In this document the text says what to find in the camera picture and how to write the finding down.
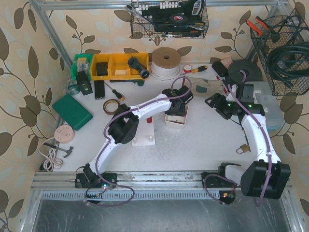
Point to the brown tape roll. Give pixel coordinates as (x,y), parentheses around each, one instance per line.
(110,106)

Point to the yellow handled screwdriver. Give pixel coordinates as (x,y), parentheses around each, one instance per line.
(116,93)

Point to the red handled tool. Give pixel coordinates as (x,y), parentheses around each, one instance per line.
(225,88)

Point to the yellow storage bin row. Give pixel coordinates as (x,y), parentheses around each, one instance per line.
(117,66)

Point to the white cable spool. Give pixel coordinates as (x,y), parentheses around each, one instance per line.
(165,64)

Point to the orange handled pliers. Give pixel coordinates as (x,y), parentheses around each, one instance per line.
(260,22)

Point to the silver wrench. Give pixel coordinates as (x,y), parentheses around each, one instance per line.
(131,10)

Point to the aluminium front rail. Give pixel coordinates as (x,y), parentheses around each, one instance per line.
(193,185)

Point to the brass padlock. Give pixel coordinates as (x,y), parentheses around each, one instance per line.
(243,149)

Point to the white spring tray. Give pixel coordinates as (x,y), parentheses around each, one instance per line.
(177,122)

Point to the green storage bin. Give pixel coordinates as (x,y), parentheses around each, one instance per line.
(81,62)

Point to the glass jar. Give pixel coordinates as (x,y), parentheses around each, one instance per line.
(72,87)

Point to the black green meter device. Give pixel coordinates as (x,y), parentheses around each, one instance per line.
(83,83)

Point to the teal clear toolbox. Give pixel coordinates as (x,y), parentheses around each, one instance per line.
(263,95)

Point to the black disc spool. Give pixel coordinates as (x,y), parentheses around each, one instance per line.
(241,71)

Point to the green notebook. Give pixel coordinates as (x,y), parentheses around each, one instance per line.
(72,112)

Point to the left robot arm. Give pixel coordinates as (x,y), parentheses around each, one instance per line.
(122,129)

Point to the black aluminium extrusion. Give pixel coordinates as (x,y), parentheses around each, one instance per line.
(99,90)

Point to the black sanding block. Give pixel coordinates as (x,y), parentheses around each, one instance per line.
(220,69)

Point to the top wire basket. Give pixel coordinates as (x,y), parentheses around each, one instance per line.
(170,18)

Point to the white peg fixture plate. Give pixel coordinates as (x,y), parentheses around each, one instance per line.
(145,134)

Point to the black pipe fitting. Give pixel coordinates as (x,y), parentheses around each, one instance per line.
(135,64)

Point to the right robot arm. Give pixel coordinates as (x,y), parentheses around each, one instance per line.
(267,176)

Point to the pink sanding disc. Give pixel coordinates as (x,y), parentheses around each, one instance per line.
(64,134)

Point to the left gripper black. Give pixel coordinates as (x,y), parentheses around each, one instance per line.
(177,110)

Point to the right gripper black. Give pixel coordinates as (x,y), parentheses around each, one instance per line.
(217,104)

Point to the beige work glove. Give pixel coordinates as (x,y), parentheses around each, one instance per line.
(202,87)

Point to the right wire basket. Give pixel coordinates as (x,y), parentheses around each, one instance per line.
(284,54)

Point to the yellow black screwdriver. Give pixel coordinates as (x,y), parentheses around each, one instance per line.
(196,70)

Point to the small claw hammer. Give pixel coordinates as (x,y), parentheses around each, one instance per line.
(68,152)

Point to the red white tape roll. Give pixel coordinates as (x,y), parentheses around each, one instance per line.
(187,68)

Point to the wire basket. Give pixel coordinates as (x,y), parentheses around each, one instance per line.
(284,54)
(170,18)

